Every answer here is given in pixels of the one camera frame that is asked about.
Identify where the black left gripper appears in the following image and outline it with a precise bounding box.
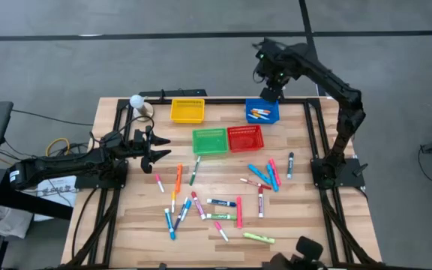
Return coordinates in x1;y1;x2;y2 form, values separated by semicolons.
124;126;172;174

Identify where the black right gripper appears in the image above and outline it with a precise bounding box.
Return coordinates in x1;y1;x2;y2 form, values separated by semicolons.
259;55;296;103

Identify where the orange highlighter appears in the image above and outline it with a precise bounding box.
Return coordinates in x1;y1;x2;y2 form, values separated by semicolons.
174;163;184;194

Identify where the thin green marker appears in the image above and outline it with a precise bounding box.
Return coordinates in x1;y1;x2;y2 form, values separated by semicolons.
188;155;203;187

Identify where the magenta Expo marker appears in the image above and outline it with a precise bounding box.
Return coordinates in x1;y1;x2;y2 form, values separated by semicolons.
190;190;207;221

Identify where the black Expo marker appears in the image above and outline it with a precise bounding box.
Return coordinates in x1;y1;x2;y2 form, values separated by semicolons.
286;151;296;180

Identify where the thin blue Expo marker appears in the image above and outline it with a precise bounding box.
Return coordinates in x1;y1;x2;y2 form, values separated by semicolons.
173;196;190;231

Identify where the thin red marker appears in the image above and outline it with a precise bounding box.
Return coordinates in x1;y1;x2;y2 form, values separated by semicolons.
239;177;273;191

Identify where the thick green Expo marker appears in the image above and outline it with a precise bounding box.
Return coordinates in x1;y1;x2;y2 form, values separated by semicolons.
205;212;238;221

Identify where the pink highlighter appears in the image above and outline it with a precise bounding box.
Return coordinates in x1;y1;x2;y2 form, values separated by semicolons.
235;196;243;230
268;157;283;188

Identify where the blue plastic basket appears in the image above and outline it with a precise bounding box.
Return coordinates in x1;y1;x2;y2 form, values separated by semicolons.
244;97;281;125

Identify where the yellow plastic basket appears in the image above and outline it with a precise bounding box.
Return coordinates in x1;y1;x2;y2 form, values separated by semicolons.
169;97;206;125

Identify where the white bulb lamp brass base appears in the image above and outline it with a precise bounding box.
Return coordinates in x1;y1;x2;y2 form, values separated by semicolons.
128;94;155;123

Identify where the red plastic basket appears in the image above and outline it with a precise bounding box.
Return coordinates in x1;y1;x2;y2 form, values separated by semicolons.
226;124;266;154

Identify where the green plastic basket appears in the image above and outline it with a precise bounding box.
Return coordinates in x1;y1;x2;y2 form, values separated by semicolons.
191;127;230;157

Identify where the black power strip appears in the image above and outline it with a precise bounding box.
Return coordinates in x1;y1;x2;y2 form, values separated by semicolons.
138;88;209;99

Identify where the blue highlighter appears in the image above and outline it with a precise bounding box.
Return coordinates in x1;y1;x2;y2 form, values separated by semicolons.
265;163;280;193
247;163;272;186

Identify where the thick blue Expo marker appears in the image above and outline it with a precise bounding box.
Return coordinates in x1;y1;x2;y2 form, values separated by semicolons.
205;198;238;208

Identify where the white paper sheet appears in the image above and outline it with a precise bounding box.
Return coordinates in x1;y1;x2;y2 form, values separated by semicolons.
31;174;79;223

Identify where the thick red Expo marker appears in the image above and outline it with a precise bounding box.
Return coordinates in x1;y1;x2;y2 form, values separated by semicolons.
257;186;265;219

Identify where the white plastic bag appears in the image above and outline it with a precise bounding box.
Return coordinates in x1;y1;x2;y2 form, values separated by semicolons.
0;204;35;240

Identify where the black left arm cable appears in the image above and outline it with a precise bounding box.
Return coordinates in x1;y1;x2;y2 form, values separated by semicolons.
118;114;156;137

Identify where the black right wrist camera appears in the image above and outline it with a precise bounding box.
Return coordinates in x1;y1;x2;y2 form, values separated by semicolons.
253;39;277;71

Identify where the yellow cable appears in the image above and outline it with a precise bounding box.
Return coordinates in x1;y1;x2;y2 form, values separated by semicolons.
45;136;71;158

